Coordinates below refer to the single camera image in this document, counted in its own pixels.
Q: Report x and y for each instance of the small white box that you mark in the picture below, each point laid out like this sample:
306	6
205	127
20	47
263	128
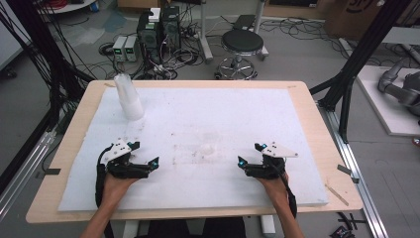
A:
154	15

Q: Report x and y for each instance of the stack of translucent cups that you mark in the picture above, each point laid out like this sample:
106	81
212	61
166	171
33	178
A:
130	99

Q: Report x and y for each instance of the dark grey tape strip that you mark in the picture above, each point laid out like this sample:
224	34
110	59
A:
52	171

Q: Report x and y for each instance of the aluminium rail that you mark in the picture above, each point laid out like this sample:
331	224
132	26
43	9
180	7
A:
20	172
355	172

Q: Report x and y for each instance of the white cabinet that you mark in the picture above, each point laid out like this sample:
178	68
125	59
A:
8	36

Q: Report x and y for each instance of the white table leg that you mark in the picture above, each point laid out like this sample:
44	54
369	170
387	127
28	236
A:
268	226
131	229

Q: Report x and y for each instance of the clear plastic cup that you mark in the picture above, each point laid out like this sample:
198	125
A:
206	149

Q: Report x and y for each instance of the round white table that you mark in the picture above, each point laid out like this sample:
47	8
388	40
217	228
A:
71	6

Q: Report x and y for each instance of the white foam mat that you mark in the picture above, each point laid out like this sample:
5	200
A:
204	109

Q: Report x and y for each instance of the person's right hand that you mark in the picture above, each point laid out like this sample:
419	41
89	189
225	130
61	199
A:
275	190

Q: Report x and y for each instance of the white platform board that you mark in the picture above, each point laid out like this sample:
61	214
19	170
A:
386	109

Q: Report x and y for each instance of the person's left hand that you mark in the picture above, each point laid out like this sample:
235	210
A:
114	191

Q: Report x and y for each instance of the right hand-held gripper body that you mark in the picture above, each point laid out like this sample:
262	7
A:
267	167

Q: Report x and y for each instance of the black round stool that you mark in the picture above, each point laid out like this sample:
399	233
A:
242	41

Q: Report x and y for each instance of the black plastic parts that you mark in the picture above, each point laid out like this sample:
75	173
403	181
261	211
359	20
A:
345	228

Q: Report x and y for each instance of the white stand leg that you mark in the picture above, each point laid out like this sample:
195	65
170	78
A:
259	20
204	39

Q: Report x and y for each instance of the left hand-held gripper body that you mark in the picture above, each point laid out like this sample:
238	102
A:
125	165

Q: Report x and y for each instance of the black computer tower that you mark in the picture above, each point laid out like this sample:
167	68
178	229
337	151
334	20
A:
148	39
171	29

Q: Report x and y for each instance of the grey power supply unit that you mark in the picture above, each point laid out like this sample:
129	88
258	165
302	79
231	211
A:
131	49
119	48

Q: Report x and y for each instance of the small grey tape piece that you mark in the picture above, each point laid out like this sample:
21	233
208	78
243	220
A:
355	180

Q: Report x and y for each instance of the person's dark trousers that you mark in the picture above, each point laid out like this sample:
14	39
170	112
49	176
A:
198	228

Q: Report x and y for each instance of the cardboard box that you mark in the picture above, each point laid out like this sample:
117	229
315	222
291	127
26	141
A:
346	18

